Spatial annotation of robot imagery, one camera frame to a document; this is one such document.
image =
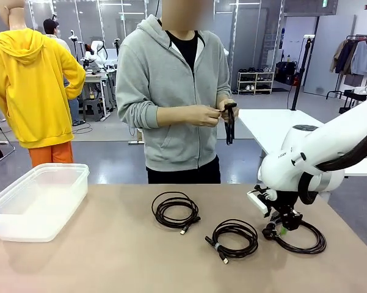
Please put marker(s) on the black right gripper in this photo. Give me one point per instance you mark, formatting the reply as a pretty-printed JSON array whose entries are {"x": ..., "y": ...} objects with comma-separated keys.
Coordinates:
[{"x": 285, "y": 203}]

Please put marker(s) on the person's left forearm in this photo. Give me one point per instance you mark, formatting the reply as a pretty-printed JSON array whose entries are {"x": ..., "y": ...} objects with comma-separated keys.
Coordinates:
[{"x": 226, "y": 93}]

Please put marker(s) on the person's right forearm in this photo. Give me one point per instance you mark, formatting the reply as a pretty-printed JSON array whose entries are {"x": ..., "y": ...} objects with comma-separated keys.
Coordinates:
[{"x": 140, "y": 116}]

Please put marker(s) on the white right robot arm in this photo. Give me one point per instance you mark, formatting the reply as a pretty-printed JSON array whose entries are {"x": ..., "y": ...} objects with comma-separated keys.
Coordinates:
[{"x": 323, "y": 143}]

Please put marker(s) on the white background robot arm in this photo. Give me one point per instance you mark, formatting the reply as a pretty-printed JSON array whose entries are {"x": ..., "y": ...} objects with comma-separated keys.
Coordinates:
[{"x": 97, "y": 49}]

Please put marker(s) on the person's left hand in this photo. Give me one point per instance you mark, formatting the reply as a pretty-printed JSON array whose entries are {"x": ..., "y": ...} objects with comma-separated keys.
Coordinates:
[{"x": 224, "y": 102}]

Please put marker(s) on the person's right hand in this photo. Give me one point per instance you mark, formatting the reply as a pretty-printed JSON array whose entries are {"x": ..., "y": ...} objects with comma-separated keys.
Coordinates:
[{"x": 198, "y": 117}]

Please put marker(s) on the white table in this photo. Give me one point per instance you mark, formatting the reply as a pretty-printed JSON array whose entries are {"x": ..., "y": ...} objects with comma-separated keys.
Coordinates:
[{"x": 262, "y": 122}]

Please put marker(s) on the wooden shoe rack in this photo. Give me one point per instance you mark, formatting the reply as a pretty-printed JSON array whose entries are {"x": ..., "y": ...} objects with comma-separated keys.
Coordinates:
[{"x": 256, "y": 81}]

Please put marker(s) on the black bags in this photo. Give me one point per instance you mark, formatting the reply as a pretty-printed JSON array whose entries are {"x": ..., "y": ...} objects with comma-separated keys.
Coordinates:
[{"x": 285, "y": 71}]

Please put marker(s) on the black stand pole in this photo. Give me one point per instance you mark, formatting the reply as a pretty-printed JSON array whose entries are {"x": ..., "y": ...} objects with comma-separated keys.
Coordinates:
[{"x": 303, "y": 67}]

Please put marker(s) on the hanging clothes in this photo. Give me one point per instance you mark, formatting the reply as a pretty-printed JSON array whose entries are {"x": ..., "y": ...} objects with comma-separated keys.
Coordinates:
[{"x": 348, "y": 58}]

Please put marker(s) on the person in grey hoodie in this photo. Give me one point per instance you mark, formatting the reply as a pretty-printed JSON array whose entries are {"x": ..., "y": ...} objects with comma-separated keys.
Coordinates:
[{"x": 171, "y": 76}]

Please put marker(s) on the black clothes rack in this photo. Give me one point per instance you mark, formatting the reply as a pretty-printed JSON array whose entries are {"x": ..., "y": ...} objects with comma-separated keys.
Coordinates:
[{"x": 361, "y": 37}]

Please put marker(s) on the clear plastic storage container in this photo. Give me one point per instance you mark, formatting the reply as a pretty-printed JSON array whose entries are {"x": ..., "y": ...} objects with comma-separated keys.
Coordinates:
[{"x": 64, "y": 213}]

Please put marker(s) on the grey step stool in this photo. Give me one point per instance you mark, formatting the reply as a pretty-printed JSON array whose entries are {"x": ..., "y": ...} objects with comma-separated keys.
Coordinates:
[{"x": 93, "y": 110}]

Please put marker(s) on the robot workbench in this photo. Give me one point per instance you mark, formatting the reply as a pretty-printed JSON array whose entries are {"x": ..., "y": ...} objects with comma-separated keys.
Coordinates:
[{"x": 93, "y": 77}]

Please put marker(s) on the orange trousers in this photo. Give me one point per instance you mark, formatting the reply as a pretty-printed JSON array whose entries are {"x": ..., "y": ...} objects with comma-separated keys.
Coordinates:
[{"x": 52, "y": 155}]

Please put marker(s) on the yellow hoodie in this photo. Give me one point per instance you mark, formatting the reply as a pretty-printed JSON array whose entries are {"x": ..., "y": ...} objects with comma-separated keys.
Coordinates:
[{"x": 33, "y": 91}]

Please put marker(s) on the person in black cap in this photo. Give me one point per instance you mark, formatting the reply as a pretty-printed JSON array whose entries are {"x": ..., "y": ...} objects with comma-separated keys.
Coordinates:
[{"x": 51, "y": 26}]

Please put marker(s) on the beige mannequin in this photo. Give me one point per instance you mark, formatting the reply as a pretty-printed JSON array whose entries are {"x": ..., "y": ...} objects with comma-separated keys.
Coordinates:
[{"x": 13, "y": 15}]

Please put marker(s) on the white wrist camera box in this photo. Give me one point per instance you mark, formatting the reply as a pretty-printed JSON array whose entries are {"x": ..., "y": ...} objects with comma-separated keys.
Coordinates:
[{"x": 258, "y": 204}]

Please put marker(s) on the black camera tripod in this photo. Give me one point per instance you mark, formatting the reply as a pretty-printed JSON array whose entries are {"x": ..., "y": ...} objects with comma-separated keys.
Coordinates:
[{"x": 73, "y": 38}]

